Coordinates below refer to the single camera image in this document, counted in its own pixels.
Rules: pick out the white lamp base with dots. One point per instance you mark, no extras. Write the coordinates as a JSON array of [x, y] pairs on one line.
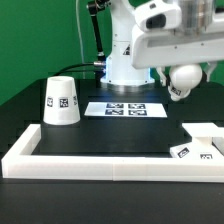
[[203, 142]]

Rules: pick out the white U-shaped fence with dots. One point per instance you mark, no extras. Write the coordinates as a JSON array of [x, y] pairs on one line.
[[20, 162]]

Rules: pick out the white sheet with markers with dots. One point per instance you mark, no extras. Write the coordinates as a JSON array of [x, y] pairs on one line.
[[113, 109]]

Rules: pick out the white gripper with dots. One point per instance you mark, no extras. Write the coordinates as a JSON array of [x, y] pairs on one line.
[[168, 33]]

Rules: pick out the white lamp shade cone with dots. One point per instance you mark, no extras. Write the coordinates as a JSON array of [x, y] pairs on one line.
[[61, 102]]

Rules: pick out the white lamp bulb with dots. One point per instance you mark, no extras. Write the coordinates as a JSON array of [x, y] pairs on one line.
[[183, 79]]

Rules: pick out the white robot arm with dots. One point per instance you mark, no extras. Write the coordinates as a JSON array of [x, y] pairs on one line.
[[119, 70]]

